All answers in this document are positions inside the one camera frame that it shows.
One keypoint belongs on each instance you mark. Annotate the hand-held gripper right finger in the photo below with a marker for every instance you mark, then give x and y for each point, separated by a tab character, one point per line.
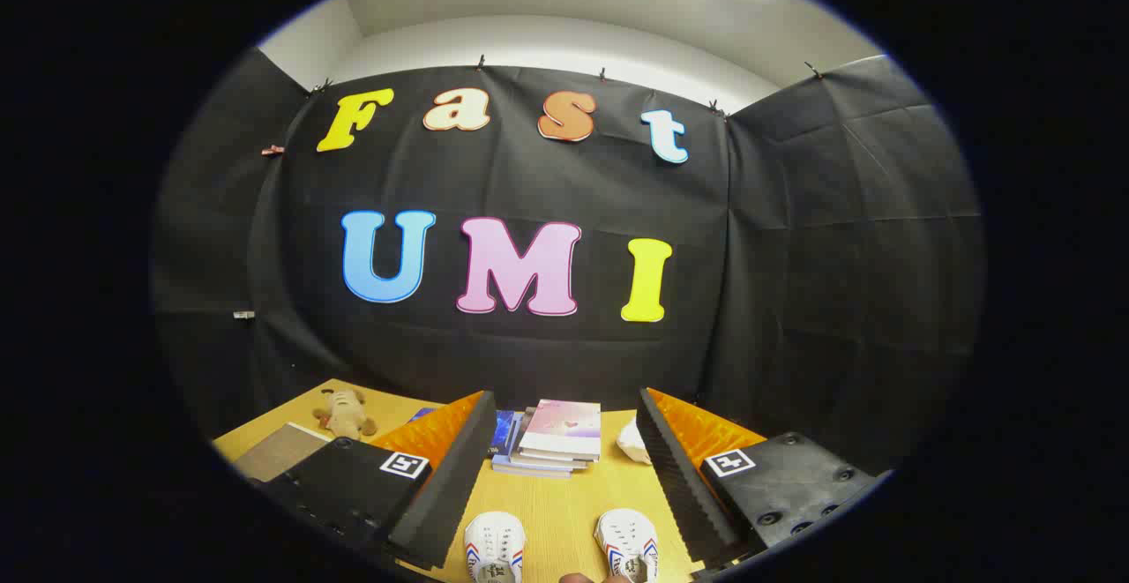
679	486

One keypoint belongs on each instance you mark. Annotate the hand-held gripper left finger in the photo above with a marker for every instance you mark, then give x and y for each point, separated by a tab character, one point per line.
450	495

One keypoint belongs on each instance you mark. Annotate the white shoe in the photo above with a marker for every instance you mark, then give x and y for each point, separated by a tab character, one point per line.
494	539
624	534

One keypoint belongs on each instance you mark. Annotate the brown fabric storage box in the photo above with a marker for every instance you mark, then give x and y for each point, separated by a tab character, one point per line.
282	452

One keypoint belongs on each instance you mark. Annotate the white plush toy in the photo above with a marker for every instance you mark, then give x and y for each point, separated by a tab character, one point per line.
635	444

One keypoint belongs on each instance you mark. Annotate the dark blue book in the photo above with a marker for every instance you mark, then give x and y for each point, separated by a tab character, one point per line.
503	433

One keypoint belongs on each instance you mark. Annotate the light blue book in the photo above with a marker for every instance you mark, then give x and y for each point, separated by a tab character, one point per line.
529	468

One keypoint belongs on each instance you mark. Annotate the white book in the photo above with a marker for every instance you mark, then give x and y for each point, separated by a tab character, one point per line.
551	460

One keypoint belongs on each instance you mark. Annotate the pink cover book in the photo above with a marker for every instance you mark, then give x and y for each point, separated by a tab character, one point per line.
564	424

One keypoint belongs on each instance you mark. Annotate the brown plush toy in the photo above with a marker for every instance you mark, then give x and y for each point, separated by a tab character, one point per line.
346	415

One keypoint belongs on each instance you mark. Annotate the black backdrop cloth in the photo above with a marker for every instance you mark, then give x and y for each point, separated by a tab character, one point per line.
494	186

